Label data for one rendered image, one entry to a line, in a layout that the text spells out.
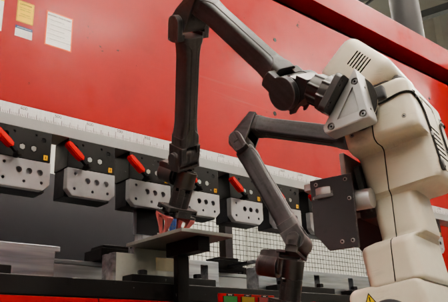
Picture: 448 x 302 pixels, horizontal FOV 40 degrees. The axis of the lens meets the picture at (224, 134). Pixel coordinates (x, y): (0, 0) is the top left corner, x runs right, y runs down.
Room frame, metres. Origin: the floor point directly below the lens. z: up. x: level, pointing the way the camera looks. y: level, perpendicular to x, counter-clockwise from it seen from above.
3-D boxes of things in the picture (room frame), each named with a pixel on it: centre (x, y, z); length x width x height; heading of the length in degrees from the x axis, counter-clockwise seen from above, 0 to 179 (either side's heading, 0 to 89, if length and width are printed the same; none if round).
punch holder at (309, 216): (2.35, -0.34, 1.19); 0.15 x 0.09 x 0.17; 132
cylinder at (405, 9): (3.25, -1.14, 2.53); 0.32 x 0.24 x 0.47; 132
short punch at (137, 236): (1.83, 0.24, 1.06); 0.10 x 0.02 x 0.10; 132
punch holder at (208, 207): (1.95, 0.11, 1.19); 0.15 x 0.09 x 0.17; 132
